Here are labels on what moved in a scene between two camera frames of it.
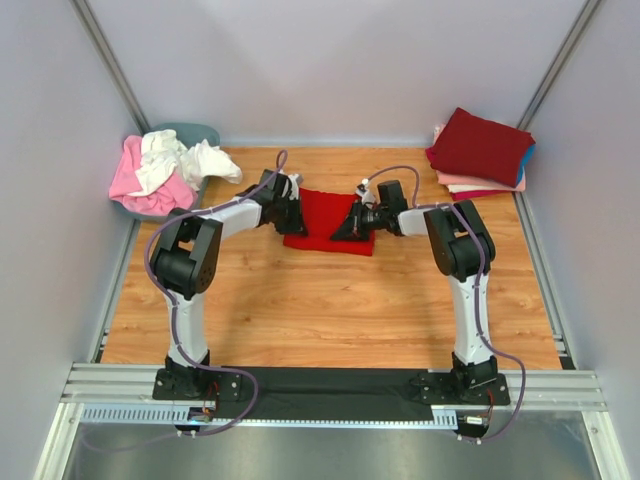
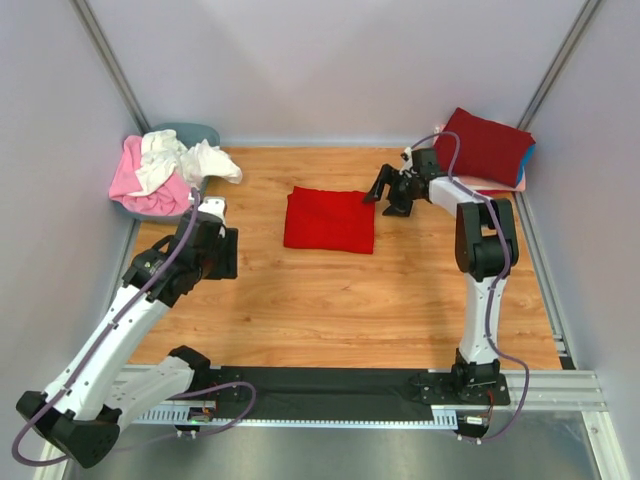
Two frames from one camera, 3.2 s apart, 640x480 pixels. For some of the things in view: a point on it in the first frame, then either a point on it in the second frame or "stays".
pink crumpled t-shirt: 174,198 stays
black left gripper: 295,228 -> 228,267
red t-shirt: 323,213 stays
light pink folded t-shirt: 459,180 stays
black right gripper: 352,229 -> 386,176
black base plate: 329,393 stays
